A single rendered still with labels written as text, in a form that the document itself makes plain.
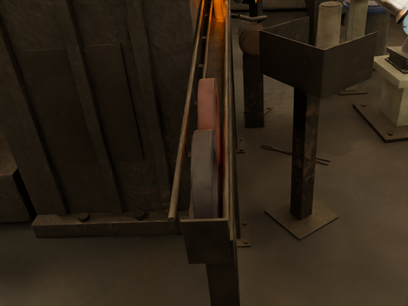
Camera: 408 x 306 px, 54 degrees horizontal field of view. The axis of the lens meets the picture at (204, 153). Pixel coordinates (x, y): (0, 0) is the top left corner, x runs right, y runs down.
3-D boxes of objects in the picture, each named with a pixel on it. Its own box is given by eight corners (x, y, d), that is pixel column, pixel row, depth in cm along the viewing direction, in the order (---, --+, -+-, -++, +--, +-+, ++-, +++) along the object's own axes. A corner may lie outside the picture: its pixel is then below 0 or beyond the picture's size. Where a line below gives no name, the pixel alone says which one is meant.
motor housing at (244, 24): (242, 131, 215) (238, 30, 186) (241, 112, 233) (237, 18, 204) (267, 130, 214) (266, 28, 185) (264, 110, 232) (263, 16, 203)
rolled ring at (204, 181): (213, 108, 72) (195, 109, 73) (209, 177, 58) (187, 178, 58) (220, 184, 84) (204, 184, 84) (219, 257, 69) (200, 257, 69)
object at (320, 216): (309, 250, 141) (323, 50, 102) (261, 210, 161) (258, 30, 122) (350, 225, 149) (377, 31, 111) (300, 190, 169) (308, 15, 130)
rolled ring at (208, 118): (215, 62, 87) (200, 63, 87) (213, 108, 72) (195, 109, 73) (221, 132, 98) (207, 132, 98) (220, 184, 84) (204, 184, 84)
